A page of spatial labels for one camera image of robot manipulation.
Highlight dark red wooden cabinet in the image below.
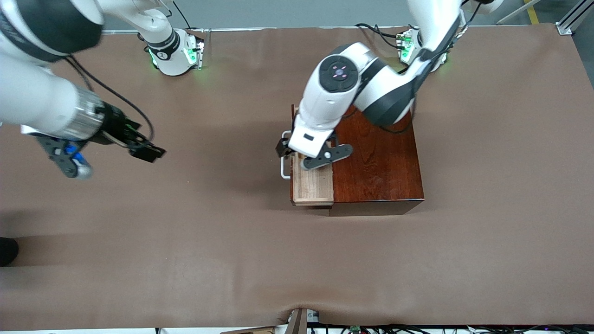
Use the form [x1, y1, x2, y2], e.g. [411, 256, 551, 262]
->
[331, 106, 426, 218]

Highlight large table cover mat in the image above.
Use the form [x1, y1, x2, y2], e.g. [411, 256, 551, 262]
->
[0, 23, 594, 331]

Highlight black round object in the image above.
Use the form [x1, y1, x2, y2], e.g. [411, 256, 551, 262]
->
[0, 237, 19, 267]

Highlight black right arm cable loop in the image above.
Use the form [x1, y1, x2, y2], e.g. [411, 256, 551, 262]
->
[65, 56, 155, 142]

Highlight black cable at arm base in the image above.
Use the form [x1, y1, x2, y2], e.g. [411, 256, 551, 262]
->
[355, 22, 411, 49]
[174, 0, 195, 31]

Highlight tangled black floor cables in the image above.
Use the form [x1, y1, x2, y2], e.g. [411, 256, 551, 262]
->
[309, 324, 594, 334]

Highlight aluminium frame profile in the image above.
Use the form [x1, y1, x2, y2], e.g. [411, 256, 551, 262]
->
[556, 0, 594, 36]

